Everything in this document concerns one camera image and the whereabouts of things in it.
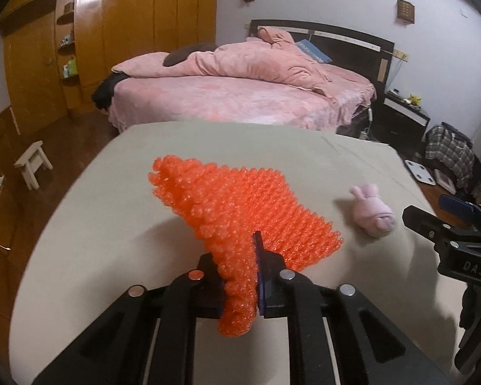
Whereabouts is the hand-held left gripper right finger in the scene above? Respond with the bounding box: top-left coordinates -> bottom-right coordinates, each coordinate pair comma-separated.
252,230 -> 451,385

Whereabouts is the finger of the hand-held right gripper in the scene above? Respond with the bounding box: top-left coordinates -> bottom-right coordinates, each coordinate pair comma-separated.
438,194 -> 481,228
402,205 -> 481,250

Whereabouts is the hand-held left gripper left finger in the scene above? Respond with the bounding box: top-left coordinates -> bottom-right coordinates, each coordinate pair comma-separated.
32,252 -> 227,385

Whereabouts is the orange bubble wrap sheet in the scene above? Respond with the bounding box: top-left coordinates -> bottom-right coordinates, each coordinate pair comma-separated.
148,154 -> 344,338

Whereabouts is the white bathroom scale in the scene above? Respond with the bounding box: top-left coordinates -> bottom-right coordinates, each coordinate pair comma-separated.
404,159 -> 438,186

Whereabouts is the pink plush toy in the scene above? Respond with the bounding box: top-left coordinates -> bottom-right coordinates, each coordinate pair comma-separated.
350,184 -> 396,237

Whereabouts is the dark nightstand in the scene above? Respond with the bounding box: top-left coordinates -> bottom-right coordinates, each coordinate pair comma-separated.
379,90 -> 431,149

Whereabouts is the bed with pink sheet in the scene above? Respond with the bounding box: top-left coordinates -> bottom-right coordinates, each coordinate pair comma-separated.
91,19 -> 396,135

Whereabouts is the blue pillow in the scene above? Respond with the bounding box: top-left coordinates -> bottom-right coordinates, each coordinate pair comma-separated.
294,39 -> 333,64

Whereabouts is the pink duvet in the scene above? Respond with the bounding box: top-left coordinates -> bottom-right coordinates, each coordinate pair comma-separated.
112,26 -> 333,97

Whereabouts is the white wooden stool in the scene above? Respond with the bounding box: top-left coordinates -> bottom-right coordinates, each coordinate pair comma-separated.
15,141 -> 53,191

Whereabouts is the black garment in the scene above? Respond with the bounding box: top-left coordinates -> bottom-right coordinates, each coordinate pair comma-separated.
91,72 -> 129,111

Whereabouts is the dark brown cloth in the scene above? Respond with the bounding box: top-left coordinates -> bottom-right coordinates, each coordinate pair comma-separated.
162,43 -> 217,68

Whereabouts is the wooden side desk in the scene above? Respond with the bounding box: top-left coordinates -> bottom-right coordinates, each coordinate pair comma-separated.
0,104 -> 21,249

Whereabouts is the wooden wardrobe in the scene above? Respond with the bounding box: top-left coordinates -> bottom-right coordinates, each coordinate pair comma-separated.
0,0 -> 219,137

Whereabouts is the white picture frame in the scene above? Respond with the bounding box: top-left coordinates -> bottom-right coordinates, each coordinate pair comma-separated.
435,168 -> 458,192

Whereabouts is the large brown wall lamp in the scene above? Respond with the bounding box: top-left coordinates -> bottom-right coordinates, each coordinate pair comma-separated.
397,0 -> 416,25

